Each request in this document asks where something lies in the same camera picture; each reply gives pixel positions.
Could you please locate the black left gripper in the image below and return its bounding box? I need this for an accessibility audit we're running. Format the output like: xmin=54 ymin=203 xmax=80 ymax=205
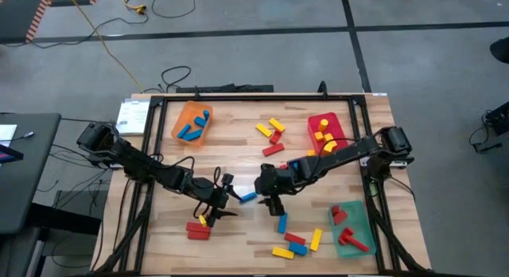
xmin=186 ymin=176 xmax=243 ymax=228

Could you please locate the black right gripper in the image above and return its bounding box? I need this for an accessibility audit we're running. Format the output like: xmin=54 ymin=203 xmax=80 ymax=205
xmin=254 ymin=163 xmax=297 ymax=218

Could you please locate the red plastic bin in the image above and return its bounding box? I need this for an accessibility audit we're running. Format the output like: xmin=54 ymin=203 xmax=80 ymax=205
xmin=306 ymin=111 xmax=348 ymax=157

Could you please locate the orange plastic bin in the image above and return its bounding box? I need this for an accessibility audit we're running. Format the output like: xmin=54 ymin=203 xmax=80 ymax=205
xmin=170 ymin=100 xmax=215 ymax=148

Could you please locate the green plastic bin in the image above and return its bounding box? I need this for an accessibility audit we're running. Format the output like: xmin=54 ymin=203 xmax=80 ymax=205
xmin=328 ymin=200 xmax=377 ymax=259

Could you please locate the white printed booklet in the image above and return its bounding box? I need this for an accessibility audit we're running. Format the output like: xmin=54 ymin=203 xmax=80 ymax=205
xmin=115 ymin=98 xmax=152 ymax=136

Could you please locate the black lower shelf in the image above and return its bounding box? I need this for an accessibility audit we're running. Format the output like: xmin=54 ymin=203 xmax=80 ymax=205
xmin=29 ymin=189 xmax=103 ymax=236

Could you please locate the black side table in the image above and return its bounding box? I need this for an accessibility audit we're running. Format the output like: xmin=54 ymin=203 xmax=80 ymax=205
xmin=0 ymin=111 xmax=63 ymax=235

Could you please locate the dark tablet device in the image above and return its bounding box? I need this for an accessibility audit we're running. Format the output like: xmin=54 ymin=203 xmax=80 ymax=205
xmin=0 ymin=143 xmax=25 ymax=165

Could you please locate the white paper sheet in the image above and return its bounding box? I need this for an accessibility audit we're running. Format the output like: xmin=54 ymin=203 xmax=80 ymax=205
xmin=0 ymin=123 xmax=18 ymax=143

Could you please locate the person's shoe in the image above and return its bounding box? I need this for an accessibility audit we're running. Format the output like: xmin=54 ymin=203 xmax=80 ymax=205
xmin=489 ymin=37 xmax=509 ymax=64

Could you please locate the black coiled cable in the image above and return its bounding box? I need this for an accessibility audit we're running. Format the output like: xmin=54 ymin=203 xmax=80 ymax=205
xmin=142 ymin=64 xmax=192 ymax=94

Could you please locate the long yellow cable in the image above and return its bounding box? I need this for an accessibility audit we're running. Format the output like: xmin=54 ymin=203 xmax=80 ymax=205
xmin=63 ymin=0 xmax=145 ymax=93

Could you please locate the black looped floor cable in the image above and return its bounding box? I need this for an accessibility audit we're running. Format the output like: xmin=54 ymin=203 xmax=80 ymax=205
xmin=150 ymin=0 xmax=197 ymax=20

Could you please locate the cable with silver plug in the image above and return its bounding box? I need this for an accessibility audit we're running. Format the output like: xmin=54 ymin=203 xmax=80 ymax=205
xmin=0 ymin=131 xmax=36 ymax=143

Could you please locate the long black floor cable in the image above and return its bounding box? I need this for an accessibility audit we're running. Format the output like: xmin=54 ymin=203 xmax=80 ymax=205
xmin=0 ymin=12 xmax=150 ymax=49

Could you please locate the yellow plug cord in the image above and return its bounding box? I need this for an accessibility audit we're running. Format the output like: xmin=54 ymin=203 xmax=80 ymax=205
xmin=122 ymin=0 xmax=149 ymax=15

